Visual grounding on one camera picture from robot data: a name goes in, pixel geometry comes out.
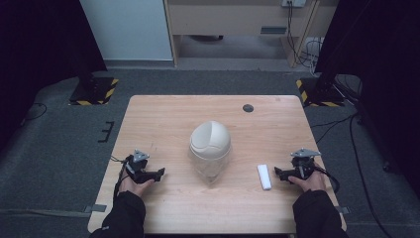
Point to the black stand base striped tape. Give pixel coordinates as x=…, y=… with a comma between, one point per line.
x=318, y=92
x=94, y=91

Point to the black curtain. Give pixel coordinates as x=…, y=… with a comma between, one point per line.
x=43, y=49
x=379, y=66

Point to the small white block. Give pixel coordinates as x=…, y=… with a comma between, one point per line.
x=264, y=177

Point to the grey power strip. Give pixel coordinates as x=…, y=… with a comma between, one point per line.
x=293, y=2

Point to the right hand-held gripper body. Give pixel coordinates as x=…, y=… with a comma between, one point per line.
x=303, y=162

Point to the grey round table grommet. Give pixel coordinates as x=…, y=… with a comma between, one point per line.
x=248, y=108

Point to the beige wooden desk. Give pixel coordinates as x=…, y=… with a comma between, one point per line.
x=231, y=20

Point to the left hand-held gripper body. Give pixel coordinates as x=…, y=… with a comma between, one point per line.
x=137, y=163

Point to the grey tape strip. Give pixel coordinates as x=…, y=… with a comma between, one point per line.
x=343, y=210
x=95, y=208

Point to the person's left hand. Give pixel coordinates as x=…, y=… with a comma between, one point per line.
x=133, y=186

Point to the person's right hand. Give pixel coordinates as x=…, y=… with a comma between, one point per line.
x=312, y=183

